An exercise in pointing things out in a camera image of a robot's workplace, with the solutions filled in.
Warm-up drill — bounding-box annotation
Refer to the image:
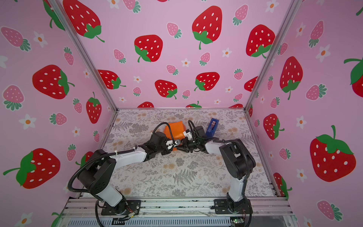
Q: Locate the orange wrapping paper sheet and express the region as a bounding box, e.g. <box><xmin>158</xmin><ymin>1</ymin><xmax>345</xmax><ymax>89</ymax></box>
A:
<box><xmin>164</xmin><ymin>121</ymin><xmax>186</xmax><ymax>150</ymax></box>

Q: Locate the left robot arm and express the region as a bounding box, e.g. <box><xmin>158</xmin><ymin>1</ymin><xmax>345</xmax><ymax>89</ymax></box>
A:
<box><xmin>74</xmin><ymin>132</ymin><xmax>181</xmax><ymax>214</ymax></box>

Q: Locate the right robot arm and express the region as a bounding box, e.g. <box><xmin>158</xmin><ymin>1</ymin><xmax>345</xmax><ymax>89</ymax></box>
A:
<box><xmin>177</xmin><ymin>127</ymin><xmax>256</xmax><ymax>212</ymax></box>

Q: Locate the blue tape dispenser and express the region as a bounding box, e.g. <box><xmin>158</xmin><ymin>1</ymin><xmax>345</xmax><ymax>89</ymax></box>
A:
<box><xmin>206</xmin><ymin>118</ymin><xmax>219</xmax><ymax>138</ymax></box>

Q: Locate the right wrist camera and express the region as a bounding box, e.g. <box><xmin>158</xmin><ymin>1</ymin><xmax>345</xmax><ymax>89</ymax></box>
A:
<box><xmin>183</xmin><ymin>130</ymin><xmax>193</xmax><ymax>140</ymax></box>

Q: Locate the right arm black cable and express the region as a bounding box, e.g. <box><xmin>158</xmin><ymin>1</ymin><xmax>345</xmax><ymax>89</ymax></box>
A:
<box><xmin>188</xmin><ymin>120</ymin><xmax>253</xmax><ymax>227</ymax></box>

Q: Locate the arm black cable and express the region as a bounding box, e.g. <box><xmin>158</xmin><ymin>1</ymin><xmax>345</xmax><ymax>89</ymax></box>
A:
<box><xmin>67</xmin><ymin>121</ymin><xmax>177</xmax><ymax>227</ymax></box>
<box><xmin>188</xmin><ymin>120</ymin><xmax>253</xmax><ymax>227</ymax></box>

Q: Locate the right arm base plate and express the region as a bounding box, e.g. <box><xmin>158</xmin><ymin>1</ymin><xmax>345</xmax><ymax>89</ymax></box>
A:
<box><xmin>211</xmin><ymin>199</ymin><xmax>253</xmax><ymax>214</ymax></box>

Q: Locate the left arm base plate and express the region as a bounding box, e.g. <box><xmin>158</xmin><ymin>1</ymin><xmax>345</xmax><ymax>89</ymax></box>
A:
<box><xmin>101</xmin><ymin>200</ymin><xmax>141</xmax><ymax>216</ymax></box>

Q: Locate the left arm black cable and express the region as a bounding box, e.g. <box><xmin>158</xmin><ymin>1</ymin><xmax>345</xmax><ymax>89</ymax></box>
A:
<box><xmin>67</xmin><ymin>121</ymin><xmax>177</xmax><ymax>227</ymax></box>

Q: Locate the aluminium front frame rail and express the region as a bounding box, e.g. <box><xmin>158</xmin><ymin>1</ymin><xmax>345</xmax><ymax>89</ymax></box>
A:
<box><xmin>55</xmin><ymin>197</ymin><xmax>299</xmax><ymax>227</ymax></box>

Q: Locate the right aluminium corner post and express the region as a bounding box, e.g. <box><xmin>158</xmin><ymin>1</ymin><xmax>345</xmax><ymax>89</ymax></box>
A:
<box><xmin>244</xmin><ymin>0</ymin><xmax>302</xmax><ymax>113</ymax></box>

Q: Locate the aluminium corner post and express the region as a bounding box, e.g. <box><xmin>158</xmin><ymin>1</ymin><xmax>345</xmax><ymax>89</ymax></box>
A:
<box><xmin>244</xmin><ymin>0</ymin><xmax>302</xmax><ymax>113</ymax></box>
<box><xmin>50</xmin><ymin>0</ymin><xmax>118</xmax><ymax>112</ymax></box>

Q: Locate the left aluminium corner post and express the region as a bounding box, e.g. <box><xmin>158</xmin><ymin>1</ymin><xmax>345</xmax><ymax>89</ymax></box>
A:
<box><xmin>50</xmin><ymin>0</ymin><xmax>118</xmax><ymax>112</ymax></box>

